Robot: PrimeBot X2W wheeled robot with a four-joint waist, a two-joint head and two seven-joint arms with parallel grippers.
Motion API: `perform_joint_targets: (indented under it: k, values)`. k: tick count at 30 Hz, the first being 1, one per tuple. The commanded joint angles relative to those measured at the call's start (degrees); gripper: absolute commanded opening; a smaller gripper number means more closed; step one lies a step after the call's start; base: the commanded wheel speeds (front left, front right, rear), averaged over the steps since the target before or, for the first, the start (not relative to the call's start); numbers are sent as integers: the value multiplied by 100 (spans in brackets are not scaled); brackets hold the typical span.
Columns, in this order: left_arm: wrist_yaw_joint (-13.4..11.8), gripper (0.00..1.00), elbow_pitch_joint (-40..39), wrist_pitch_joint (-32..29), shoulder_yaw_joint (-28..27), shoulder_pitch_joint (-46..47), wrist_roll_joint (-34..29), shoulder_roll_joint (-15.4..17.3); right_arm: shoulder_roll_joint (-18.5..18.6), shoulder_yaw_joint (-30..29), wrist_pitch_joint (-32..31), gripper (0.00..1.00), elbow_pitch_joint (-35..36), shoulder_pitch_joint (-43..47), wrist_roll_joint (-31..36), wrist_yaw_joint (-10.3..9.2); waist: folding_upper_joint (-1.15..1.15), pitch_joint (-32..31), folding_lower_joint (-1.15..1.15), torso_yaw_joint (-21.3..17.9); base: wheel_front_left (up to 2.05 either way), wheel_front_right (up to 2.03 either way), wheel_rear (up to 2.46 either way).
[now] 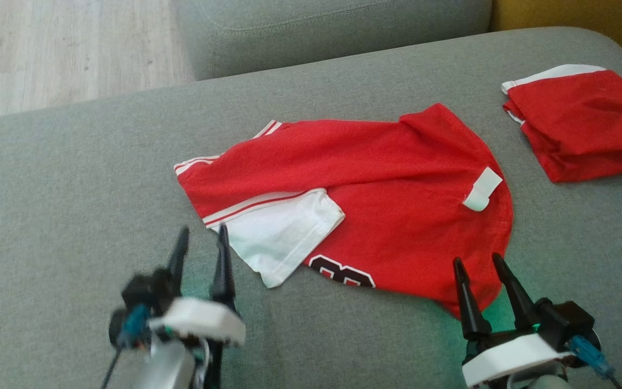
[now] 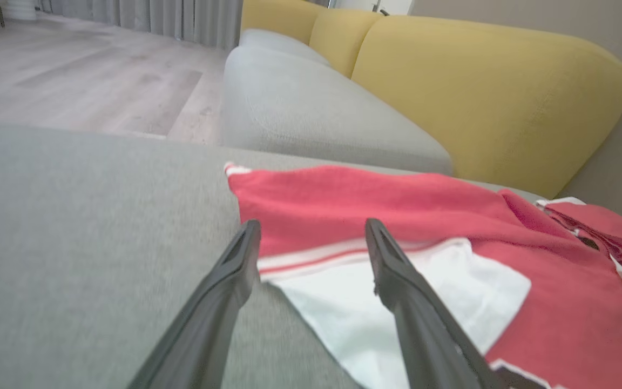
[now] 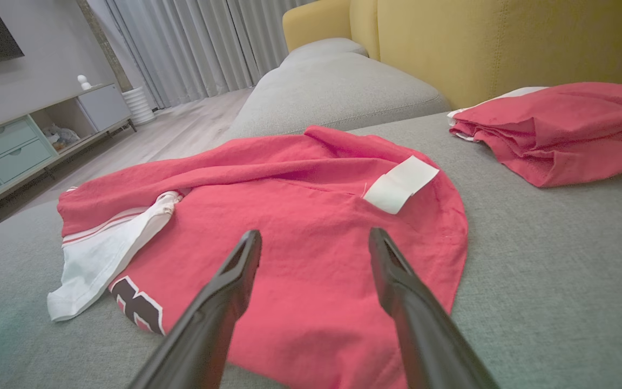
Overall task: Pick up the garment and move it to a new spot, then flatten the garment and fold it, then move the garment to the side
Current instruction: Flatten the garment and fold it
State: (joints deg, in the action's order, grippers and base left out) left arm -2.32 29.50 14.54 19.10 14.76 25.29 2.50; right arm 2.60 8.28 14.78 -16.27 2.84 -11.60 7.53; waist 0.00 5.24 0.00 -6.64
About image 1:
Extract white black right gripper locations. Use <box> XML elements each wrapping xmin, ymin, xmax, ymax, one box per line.
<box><xmin>452</xmin><ymin>253</ymin><xmax>572</xmax><ymax>388</ymax></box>

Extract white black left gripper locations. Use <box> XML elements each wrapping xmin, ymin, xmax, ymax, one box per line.
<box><xmin>149</xmin><ymin>224</ymin><xmax>247</xmax><ymax>387</ymax></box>

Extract red white basketball jersey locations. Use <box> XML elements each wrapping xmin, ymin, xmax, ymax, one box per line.
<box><xmin>173</xmin><ymin>103</ymin><xmax>515</xmax><ymax>320</ymax></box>

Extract red shorts with white stripe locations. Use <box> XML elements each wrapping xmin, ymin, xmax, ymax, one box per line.
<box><xmin>501</xmin><ymin>64</ymin><xmax>622</xmax><ymax>184</ymax></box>

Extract yellow and grey sofa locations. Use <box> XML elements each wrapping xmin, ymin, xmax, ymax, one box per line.
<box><xmin>0</xmin><ymin>27</ymin><xmax>622</xmax><ymax>389</ymax></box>

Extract grey sofa seat cushion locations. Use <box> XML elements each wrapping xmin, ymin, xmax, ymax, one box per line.
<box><xmin>173</xmin><ymin>0</ymin><xmax>493</xmax><ymax>82</ymax></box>

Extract large yellow sofa back cushion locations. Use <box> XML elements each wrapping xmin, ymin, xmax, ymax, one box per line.
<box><xmin>490</xmin><ymin>0</ymin><xmax>622</xmax><ymax>52</ymax></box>

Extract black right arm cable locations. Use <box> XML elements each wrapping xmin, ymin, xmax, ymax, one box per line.
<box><xmin>567</xmin><ymin>334</ymin><xmax>622</xmax><ymax>389</ymax></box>

